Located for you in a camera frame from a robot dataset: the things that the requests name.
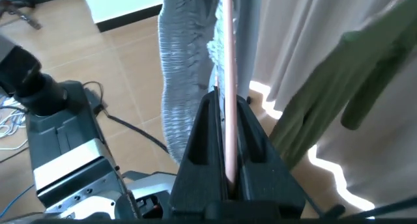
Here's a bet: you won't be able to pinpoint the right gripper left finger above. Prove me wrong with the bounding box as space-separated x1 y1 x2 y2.
169 85 229 219

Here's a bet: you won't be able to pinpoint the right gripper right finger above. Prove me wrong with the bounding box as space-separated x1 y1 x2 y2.
233 93 307 219

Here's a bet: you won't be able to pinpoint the green long-sleeved shirt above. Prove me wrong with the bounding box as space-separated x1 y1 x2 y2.
268 0 417 171

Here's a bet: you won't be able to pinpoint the pink clothes hanger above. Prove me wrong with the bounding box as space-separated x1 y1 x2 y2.
221 0 240 189

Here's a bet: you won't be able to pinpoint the pale grey shorts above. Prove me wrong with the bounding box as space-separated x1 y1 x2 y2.
158 0 242 165

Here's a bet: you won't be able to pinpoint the black clothes rack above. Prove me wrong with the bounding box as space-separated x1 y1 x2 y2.
239 0 417 220

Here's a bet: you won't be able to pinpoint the black cable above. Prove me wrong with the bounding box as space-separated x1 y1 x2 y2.
83 81 170 154

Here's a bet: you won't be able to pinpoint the blue cable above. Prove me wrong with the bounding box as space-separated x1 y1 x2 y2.
0 184 35 218

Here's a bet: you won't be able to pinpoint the white cable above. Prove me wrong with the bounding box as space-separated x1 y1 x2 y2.
0 98 29 152

